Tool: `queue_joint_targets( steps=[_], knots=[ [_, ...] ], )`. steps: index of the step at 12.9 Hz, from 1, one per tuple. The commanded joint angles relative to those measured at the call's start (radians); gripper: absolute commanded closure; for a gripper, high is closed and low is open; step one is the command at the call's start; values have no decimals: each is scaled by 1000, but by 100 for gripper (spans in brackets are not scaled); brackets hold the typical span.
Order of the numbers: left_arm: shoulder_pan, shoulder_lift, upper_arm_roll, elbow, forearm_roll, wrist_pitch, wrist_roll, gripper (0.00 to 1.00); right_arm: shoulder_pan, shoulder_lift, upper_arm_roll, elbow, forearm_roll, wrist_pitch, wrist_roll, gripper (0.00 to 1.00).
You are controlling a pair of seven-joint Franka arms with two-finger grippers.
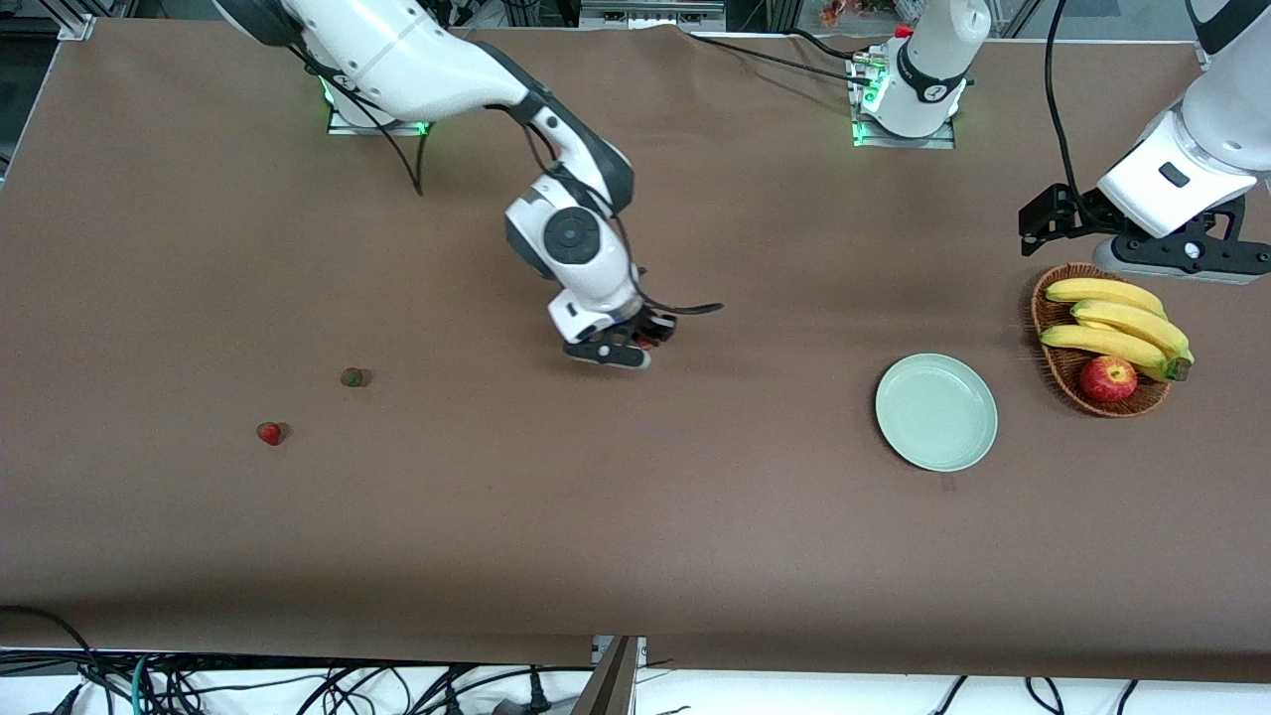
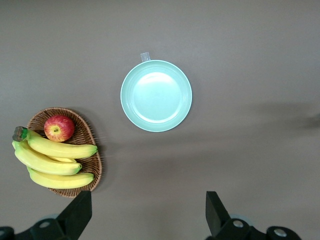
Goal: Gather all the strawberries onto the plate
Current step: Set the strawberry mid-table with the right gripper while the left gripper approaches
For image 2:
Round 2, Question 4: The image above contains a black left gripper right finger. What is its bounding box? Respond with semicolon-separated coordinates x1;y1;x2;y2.
205;190;266;240

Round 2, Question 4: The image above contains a yellow banana bunch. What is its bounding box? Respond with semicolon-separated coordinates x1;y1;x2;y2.
11;126;99;190

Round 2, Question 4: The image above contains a mint green round plate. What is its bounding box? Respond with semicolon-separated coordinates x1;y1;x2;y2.
120;59;193;133

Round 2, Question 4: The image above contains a red yellow apple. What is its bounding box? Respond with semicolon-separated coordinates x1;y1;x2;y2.
43;114;76;143

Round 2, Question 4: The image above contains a brown table cover sheet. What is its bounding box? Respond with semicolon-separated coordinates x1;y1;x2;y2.
0;0;320;240

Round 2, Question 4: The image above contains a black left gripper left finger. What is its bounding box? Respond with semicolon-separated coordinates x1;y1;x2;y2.
13;190;93;240

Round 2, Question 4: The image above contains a brown wicker basket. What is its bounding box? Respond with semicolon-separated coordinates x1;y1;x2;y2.
26;107;103;199

